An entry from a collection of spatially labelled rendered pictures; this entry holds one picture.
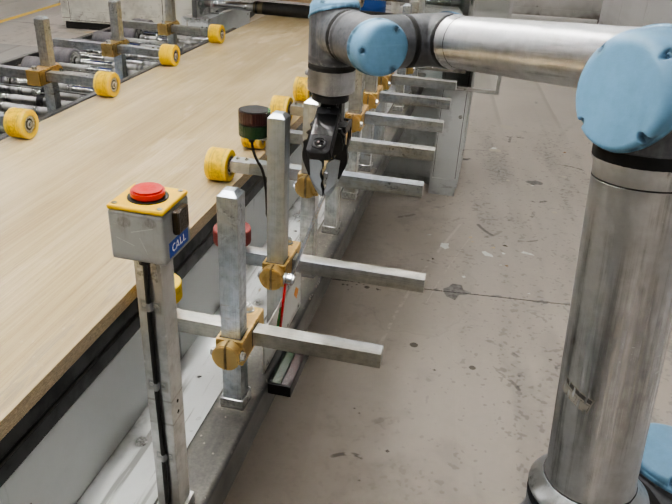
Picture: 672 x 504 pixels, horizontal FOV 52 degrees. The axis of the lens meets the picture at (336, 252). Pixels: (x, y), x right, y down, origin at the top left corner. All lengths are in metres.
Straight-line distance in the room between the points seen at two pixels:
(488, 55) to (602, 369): 0.51
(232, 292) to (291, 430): 1.18
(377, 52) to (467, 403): 1.56
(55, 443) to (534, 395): 1.78
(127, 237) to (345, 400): 1.66
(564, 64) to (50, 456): 0.94
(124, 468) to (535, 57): 0.96
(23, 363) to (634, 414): 0.84
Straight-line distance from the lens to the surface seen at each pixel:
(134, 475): 1.32
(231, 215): 1.08
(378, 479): 2.15
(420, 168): 4.12
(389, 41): 1.16
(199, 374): 1.51
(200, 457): 1.21
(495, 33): 1.10
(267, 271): 1.38
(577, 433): 0.89
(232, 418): 1.28
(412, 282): 1.40
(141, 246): 0.82
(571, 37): 1.00
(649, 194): 0.75
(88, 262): 1.38
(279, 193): 1.33
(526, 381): 2.62
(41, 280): 1.34
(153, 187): 0.83
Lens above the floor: 1.55
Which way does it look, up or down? 28 degrees down
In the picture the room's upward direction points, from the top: 3 degrees clockwise
